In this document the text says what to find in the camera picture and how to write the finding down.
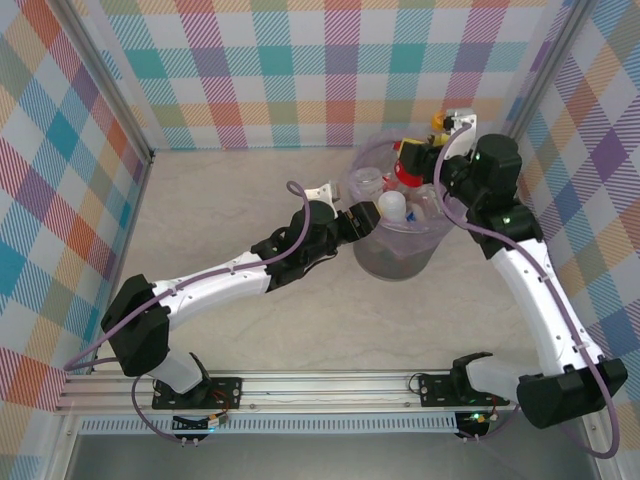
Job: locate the grey trash bin with bag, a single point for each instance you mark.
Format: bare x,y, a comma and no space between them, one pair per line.
400,240

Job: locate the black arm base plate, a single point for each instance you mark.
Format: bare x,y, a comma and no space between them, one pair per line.
435,390
227,392

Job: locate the translucent white plastic bottle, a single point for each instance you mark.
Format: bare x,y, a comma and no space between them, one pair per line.
391,206

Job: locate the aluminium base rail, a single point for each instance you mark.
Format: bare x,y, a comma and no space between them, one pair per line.
325,395

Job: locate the aluminium frame post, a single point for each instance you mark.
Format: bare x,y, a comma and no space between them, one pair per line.
546,75
106,80

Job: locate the black power connector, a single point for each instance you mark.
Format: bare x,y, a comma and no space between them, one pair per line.
472,422
192,424

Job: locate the clear unlabelled plastic bottle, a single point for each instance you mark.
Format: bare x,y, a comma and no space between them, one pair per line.
367,177

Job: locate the grey plastic bin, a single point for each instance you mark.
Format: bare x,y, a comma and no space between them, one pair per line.
390,267

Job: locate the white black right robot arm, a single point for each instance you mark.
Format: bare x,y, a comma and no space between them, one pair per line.
540,300

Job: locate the blue cap blue label bottle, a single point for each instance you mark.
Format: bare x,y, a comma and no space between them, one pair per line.
411,217

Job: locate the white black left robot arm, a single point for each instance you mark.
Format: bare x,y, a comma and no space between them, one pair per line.
210,292

